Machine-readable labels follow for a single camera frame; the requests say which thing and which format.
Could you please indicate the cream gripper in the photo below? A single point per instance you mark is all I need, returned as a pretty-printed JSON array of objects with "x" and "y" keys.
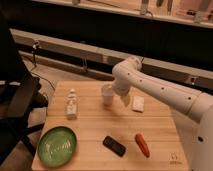
[{"x": 126, "y": 100}]

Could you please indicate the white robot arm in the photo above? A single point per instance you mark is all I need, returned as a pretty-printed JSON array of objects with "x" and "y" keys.
[{"x": 195, "y": 104}]

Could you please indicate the white folded napkin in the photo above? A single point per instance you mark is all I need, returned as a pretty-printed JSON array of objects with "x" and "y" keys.
[{"x": 138, "y": 104}]

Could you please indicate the orange carrot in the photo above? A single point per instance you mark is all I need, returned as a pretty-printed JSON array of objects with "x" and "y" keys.
[{"x": 142, "y": 145}]

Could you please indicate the black mobile phone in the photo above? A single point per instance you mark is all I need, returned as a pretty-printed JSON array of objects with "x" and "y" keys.
[{"x": 114, "y": 146}]

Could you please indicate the small clear plastic bottle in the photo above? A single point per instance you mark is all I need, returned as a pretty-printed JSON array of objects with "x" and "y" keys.
[{"x": 71, "y": 108}]

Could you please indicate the green round plate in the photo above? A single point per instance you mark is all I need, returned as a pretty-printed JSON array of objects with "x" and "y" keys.
[{"x": 57, "y": 146}]

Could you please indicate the black office chair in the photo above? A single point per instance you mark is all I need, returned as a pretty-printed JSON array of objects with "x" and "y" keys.
[{"x": 19, "y": 95}]

